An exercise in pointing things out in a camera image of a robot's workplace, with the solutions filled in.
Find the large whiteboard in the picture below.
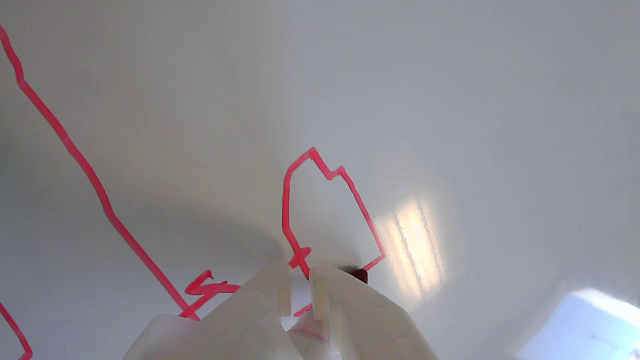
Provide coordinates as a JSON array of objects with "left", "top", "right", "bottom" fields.
[{"left": 0, "top": 0, "right": 640, "bottom": 360}]

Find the red and white marker pen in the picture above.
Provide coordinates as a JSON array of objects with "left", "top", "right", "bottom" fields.
[{"left": 282, "top": 269, "right": 369, "bottom": 360}]

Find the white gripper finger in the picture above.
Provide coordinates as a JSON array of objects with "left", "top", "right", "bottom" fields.
[
  {"left": 309, "top": 266, "right": 440, "bottom": 360},
  {"left": 122, "top": 263, "right": 301, "bottom": 360}
]

